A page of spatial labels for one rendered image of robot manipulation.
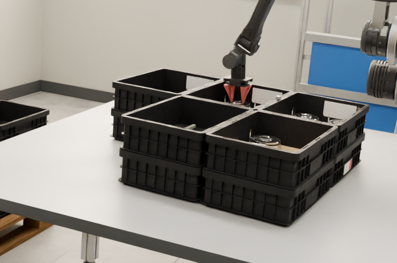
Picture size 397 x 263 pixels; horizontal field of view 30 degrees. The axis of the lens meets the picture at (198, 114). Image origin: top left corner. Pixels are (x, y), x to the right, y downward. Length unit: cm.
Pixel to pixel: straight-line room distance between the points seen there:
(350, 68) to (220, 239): 272
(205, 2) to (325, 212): 367
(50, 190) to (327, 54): 268
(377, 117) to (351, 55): 41
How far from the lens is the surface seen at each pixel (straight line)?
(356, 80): 465
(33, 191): 234
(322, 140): 231
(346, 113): 286
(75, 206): 223
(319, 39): 466
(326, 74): 468
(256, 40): 283
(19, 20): 632
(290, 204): 218
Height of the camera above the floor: 153
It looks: 14 degrees down
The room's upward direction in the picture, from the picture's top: 5 degrees clockwise
